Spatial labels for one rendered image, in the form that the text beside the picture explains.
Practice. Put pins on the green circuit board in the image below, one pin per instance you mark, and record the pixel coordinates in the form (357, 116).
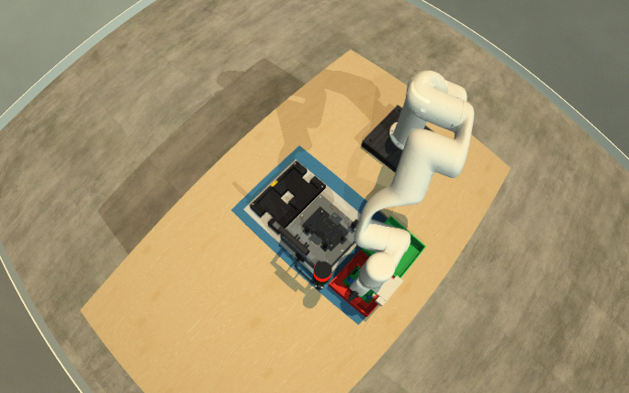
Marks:
(349, 280)

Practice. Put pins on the red bin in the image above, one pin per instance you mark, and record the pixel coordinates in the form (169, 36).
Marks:
(359, 304)

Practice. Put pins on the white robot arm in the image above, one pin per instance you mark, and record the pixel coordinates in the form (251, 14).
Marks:
(424, 153)

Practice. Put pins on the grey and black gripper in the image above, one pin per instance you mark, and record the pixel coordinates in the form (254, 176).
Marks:
(357, 289)

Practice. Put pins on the green bin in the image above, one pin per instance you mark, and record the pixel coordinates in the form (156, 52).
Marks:
(414, 249)

